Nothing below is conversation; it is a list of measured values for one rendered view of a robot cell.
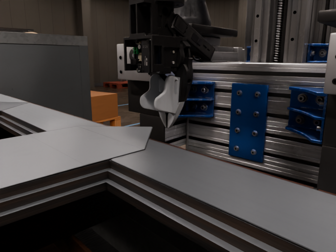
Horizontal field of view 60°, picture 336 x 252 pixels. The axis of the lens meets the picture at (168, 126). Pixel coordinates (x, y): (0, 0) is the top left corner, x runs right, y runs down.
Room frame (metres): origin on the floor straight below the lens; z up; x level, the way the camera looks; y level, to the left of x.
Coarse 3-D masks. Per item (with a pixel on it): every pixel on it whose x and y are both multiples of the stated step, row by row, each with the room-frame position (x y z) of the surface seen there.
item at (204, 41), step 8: (176, 16) 0.49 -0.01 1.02; (176, 24) 0.48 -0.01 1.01; (184, 24) 0.49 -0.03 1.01; (176, 32) 0.49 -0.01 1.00; (184, 32) 0.49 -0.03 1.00; (192, 32) 0.51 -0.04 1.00; (192, 40) 0.51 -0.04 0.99; (200, 40) 0.52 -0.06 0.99; (192, 48) 0.52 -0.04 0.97; (200, 48) 0.52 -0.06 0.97; (208, 48) 0.53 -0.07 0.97; (192, 56) 0.55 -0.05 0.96; (200, 56) 0.53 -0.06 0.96; (208, 56) 0.53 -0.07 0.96
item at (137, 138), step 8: (88, 128) 0.46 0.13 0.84; (96, 128) 0.46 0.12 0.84; (104, 128) 0.46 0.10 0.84; (112, 128) 0.46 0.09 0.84; (120, 128) 0.47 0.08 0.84; (128, 128) 0.47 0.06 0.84; (112, 136) 0.41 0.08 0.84; (120, 136) 0.41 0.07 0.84; (128, 136) 0.41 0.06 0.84; (136, 136) 0.41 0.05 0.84; (144, 136) 0.41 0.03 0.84; (136, 144) 0.37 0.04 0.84; (144, 144) 0.37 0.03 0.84
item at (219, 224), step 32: (32, 128) 0.50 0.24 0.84; (0, 192) 0.24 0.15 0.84; (32, 192) 0.25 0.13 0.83; (64, 192) 0.27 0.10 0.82; (96, 192) 0.29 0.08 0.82; (128, 192) 0.27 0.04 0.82; (160, 192) 0.25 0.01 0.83; (0, 224) 0.23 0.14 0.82; (192, 224) 0.21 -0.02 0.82; (224, 224) 0.20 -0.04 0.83
